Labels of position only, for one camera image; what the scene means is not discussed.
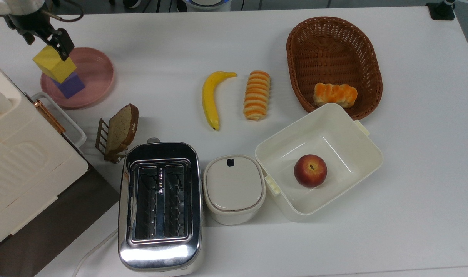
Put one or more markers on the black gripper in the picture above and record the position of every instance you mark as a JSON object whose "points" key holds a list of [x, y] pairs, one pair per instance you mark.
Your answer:
{"points": [[30, 25]]}

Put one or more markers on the yellow cube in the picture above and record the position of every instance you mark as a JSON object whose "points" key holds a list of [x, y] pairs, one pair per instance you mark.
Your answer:
{"points": [[54, 63]]}

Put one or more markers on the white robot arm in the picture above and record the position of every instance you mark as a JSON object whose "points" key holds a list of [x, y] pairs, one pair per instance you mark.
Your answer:
{"points": [[10, 5]]}

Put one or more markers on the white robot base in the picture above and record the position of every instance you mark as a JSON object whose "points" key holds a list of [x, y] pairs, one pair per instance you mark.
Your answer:
{"points": [[206, 4]]}

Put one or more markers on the purple cube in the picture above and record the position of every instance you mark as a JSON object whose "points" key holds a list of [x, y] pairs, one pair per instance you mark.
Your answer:
{"points": [[71, 86]]}

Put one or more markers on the pink plate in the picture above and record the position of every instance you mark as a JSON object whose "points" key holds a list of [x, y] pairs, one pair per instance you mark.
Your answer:
{"points": [[97, 77]]}

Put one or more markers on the copper latch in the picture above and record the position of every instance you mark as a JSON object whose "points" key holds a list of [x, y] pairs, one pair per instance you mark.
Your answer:
{"points": [[49, 116]]}

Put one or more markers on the metal toast rack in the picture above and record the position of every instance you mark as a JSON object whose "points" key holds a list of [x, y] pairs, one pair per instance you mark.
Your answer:
{"points": [[101, 134]]}

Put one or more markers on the brown bread slice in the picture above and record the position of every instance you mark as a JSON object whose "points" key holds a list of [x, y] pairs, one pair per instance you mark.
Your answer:
{"points": [[120, 130]]}

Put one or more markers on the cream plastic storage box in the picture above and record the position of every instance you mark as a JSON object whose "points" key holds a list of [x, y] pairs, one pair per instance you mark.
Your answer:
{"points": [[22, 161]]}

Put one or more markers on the yellow banana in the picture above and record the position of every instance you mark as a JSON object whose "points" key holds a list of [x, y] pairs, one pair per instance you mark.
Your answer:
{"points": [[209, 100]]}

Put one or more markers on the orange striped bread roll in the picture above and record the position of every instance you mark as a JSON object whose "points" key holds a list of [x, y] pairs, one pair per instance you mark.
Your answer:
{"points": [[256, 96]]}

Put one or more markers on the small white lidded bin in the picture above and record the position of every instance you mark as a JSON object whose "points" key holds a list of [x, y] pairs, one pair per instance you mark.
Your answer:
{"points": [[234, 188]]}

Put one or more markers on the silver two-slot toaster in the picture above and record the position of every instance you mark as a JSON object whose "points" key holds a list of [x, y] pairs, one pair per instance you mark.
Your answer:
{"points": [[161, 254]]}

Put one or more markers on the brown wicker basket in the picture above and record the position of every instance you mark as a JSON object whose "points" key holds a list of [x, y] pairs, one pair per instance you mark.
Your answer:
{"points": [[334, 50]]}

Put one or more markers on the orange glazed bread loaf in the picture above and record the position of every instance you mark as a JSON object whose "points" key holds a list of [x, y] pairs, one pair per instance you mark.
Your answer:
{"points": [[335, 95]]}

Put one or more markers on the red apple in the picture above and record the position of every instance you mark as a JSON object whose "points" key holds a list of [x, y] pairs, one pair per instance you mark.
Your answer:
{"points": [[310, 171]]}

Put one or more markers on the white plastic open box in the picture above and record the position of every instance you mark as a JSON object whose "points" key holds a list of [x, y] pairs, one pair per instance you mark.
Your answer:
{"points": [[345, 130]]}

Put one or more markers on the black table clamp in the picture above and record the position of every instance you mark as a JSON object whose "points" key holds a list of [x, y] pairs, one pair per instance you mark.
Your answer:
{"points": [[441, 10]]}

